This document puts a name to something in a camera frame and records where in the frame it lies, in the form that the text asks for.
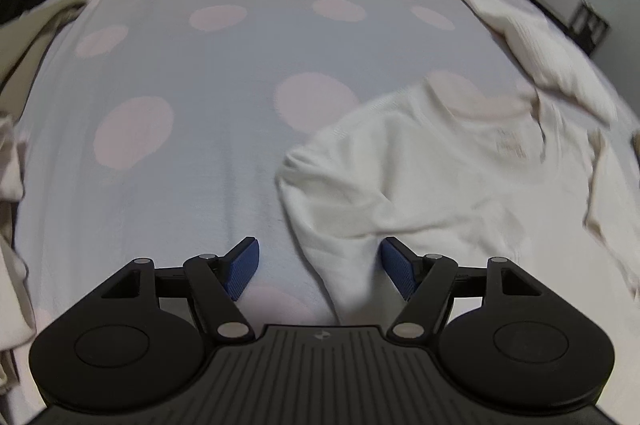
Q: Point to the pile of light clothes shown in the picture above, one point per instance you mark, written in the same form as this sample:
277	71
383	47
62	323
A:
12	215

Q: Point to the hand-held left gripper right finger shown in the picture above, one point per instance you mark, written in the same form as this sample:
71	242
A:
399	267

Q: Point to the white t-shirt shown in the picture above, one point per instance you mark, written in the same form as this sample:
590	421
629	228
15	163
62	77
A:
425	165

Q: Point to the folded white cloth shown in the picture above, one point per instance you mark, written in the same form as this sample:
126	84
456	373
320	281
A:
545	50

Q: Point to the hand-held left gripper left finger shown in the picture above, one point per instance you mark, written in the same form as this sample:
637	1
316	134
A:
242	270

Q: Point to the beige fabric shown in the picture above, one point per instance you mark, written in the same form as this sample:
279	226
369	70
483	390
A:
35	35

